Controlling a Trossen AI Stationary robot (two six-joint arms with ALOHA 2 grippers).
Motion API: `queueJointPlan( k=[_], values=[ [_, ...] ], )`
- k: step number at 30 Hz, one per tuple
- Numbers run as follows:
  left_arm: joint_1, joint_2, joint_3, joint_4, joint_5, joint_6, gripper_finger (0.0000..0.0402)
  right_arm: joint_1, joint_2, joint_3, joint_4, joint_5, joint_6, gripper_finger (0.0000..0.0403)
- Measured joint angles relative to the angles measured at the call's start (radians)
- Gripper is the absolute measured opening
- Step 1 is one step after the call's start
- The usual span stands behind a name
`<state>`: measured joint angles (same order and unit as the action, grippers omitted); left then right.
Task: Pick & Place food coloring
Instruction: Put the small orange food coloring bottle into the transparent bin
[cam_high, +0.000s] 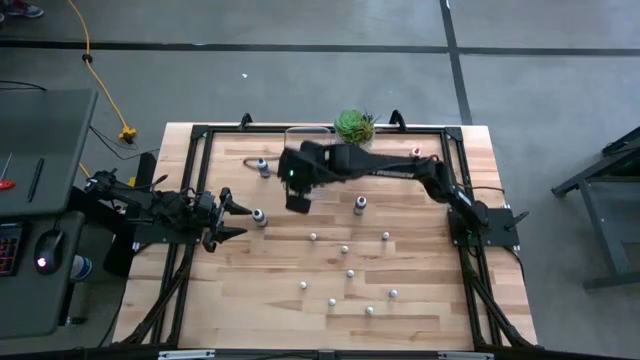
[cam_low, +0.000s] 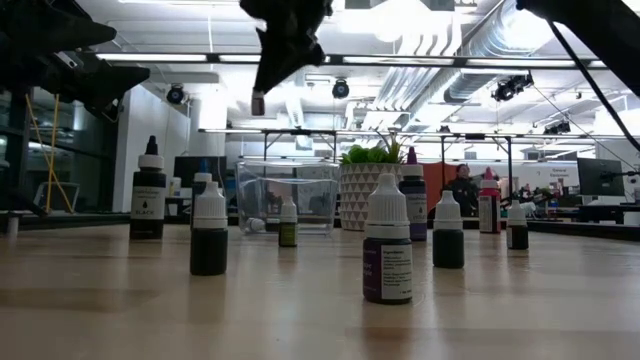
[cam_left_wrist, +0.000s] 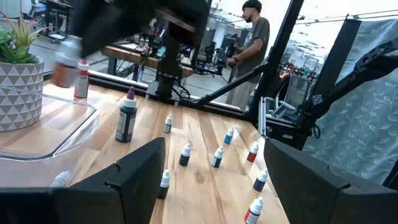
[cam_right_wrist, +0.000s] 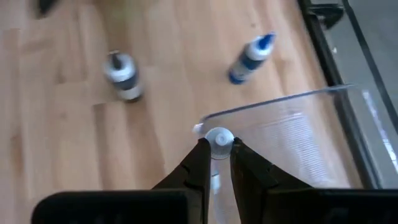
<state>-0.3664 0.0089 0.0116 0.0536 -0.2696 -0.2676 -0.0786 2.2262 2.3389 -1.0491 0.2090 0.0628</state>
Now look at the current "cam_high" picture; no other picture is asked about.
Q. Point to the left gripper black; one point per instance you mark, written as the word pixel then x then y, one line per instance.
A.
pixel 209 217

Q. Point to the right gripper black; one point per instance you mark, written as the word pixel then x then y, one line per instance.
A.
pixel 305 167

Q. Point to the large black-capped colouring bottle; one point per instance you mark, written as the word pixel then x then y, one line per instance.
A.
pixel 259 216

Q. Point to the large blue-capped colouring bottle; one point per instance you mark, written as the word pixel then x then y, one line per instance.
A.
pixel 263 169

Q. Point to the large purple-capped colouring bottle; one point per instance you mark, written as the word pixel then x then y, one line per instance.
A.
pixel 360 204

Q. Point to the clear plastic container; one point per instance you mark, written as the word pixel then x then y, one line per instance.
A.
pixel 307 134

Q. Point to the large pink-capped colouring bottle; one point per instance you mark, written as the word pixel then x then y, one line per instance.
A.
pixel 416 151

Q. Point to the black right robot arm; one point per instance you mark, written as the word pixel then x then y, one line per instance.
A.
pixel 390 167

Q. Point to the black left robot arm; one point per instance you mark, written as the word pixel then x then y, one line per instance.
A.
pixel 150 200

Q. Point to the succulent in patterned pot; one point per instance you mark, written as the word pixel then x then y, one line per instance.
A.
pixel 354 127

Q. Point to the white and blue bottle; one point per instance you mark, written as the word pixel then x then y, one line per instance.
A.
pixel 81 267

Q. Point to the black computer mouse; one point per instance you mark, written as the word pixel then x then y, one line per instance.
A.
pixel 48 250

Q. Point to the black pen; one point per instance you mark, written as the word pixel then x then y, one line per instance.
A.
pixel 35 180

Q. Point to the dark grey desk top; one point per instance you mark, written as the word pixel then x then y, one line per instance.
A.
pixel 50 130

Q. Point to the dark grey keyboard shelf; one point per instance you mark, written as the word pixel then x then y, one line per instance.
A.
pixel 30 305

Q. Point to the backlit black keyboard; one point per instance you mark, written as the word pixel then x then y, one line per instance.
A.
pixel 9 250

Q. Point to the black metal side table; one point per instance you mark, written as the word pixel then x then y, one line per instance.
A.
pixel 590 172

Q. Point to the person's shoe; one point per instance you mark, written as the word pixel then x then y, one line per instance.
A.
pixel 25 9

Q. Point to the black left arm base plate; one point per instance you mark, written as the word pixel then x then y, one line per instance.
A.
pixel 160 235

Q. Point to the silver metal bracket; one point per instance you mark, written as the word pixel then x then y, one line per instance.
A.
pixel 185 355
pixel 465 356

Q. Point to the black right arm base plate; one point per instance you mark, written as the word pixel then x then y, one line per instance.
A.
pixel 500 235

